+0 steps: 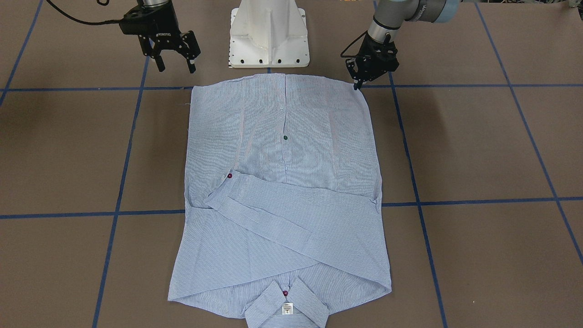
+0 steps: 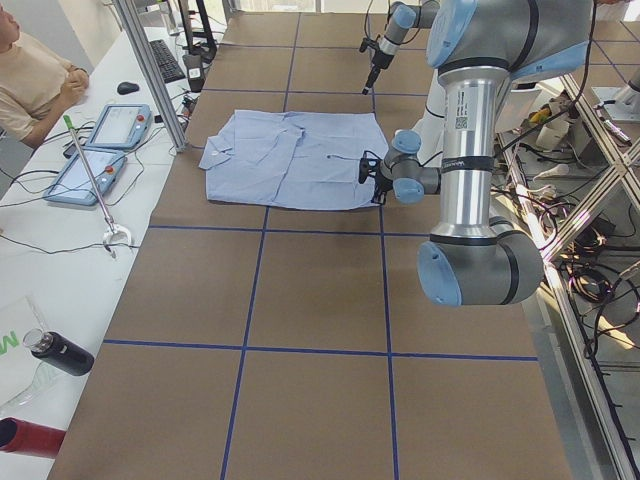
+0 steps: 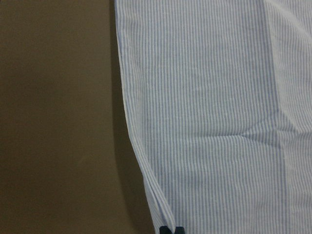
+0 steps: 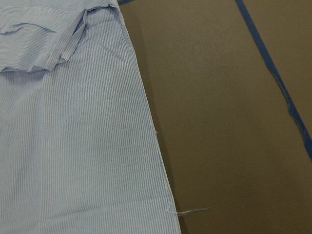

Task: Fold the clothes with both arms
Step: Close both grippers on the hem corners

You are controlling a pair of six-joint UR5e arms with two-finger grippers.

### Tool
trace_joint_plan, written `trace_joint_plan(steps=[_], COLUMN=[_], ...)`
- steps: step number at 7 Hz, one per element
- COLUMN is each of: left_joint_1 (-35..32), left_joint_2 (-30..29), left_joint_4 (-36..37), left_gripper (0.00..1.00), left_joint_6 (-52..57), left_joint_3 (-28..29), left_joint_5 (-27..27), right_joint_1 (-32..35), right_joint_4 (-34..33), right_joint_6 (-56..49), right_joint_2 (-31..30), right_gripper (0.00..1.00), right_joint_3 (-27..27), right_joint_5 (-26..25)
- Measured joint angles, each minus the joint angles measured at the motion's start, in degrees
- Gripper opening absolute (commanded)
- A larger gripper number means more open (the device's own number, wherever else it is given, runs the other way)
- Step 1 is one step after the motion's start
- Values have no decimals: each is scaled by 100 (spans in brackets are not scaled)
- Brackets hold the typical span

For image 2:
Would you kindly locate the black computer mouse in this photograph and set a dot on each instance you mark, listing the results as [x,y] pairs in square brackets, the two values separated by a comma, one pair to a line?
[125,88]

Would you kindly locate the black keyboard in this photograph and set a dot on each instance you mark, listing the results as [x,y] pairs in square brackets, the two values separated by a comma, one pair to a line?
[168,65]

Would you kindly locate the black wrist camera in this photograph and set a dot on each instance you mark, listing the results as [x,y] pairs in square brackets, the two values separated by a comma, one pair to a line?
[367,43]
[368,168]

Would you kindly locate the black water bottle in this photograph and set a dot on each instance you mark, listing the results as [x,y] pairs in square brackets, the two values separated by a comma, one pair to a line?
[59,352]

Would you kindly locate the seated person beige shirt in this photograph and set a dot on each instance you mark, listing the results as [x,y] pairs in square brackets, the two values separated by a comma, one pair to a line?
[37,85]

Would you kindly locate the upper blue teach pendant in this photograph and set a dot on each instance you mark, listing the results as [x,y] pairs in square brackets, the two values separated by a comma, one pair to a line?
[120,127]

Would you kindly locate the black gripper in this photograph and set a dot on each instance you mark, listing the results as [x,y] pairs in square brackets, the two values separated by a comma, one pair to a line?
[381,189]
[374,73]

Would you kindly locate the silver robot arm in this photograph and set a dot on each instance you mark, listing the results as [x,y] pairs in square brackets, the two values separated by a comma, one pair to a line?
[401,18]
[478,51]

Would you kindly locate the red cylinder bottle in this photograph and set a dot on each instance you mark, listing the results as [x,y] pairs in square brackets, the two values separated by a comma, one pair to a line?
[25,438]

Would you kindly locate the silver reacher grabber stick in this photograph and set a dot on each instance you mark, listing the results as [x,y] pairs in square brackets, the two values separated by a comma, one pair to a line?
[114,230]

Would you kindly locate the lower blue teach pendant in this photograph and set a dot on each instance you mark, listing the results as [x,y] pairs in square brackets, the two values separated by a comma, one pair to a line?
[72,184]

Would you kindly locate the grey aluminium frame post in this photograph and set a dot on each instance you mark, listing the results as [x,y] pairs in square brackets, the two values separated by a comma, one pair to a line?
[141,47]

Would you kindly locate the blue teach pendant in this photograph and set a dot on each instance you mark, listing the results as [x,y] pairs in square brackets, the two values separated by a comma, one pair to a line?
[120,127]
[72,184]

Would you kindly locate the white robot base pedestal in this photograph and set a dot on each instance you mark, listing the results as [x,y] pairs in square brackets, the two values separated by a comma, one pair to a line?
[430,128]

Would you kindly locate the black power adapter box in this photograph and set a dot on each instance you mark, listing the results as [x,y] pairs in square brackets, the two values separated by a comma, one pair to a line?
[194,72]

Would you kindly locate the light blue striped shirt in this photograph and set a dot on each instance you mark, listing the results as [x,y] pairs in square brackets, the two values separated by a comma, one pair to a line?
[295,160]

